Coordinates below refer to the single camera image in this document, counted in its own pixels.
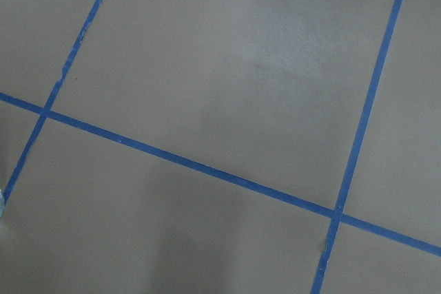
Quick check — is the glass sauce dispenser bottle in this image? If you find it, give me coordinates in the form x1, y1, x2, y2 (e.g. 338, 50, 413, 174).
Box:
0, 190, 6, 218

